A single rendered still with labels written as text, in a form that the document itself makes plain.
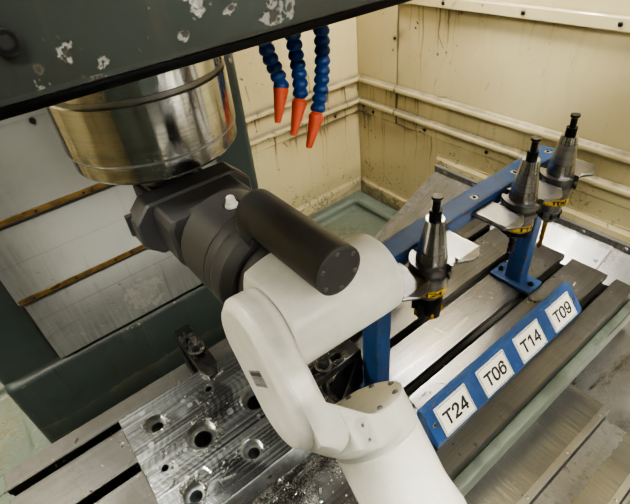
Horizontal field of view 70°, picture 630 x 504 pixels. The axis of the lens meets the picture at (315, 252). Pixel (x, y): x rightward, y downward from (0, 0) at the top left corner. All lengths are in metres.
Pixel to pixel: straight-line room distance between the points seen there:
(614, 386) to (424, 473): 0.94
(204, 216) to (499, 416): 0.67
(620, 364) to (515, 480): 0.41
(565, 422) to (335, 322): 0.88
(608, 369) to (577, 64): 0.70
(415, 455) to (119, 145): 0.32
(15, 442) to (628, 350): 1.53
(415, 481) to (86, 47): 0.30
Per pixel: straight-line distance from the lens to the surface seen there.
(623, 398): 1.24
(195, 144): 0.41
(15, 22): 0.23
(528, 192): 0.79
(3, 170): 0.91
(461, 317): 1.03
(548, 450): 1.07
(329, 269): 0.27
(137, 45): 0.24
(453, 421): 0.84
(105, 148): 0.41
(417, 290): 0.62
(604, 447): 1.15
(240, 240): 0.33
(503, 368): 0.92
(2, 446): 1.53
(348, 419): 0.30
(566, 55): 1.30
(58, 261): 1.01
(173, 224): 0.40
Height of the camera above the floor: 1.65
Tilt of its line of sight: 39 degrees down
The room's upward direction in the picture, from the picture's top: 7 degrees counter-clockwise
